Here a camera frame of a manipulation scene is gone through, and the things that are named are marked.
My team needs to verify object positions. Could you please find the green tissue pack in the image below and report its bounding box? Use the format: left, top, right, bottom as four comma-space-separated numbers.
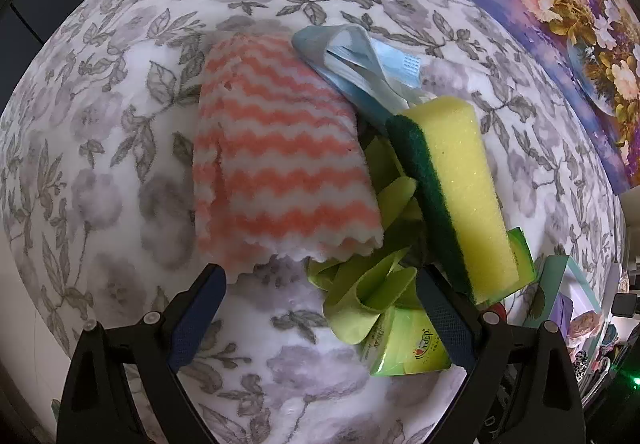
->
508, 227, 537, 292
361, 307, 451, 377

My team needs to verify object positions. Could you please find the yellow green sponge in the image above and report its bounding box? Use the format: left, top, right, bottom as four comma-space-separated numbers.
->
385, 96, 518, 305

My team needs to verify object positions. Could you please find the pink striped cloth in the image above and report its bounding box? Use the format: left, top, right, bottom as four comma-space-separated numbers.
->
193, 34, 383, 282

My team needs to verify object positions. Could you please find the flower bouquet painting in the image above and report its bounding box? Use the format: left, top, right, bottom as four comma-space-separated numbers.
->
472, 0, 639, 193

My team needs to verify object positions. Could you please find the leopard print scrunchie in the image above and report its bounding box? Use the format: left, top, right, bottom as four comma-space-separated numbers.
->
572, 350, 590, 383

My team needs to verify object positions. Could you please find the teal and white tray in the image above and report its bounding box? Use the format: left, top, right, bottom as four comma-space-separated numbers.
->
523, 255, 601, 339

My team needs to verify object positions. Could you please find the blue face mask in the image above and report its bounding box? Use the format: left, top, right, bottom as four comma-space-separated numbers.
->
292, 24, 425, 133

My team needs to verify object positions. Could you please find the floral patterned blanket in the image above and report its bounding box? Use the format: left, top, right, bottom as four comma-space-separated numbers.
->
1, 0, 625, 354

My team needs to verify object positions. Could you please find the black power adapter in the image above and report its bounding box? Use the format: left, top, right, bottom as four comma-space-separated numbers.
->
611, 292, 640, 318

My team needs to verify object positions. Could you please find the pink floral scrunchie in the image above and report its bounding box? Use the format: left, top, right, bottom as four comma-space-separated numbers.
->
566, 311, 602, 349

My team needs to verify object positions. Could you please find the lime green cloth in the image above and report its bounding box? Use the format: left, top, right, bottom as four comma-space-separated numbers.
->
307, 136, 423, 344

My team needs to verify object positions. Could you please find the red tape roll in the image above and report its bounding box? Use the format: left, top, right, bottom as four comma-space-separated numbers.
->
488, 303, 506, 323

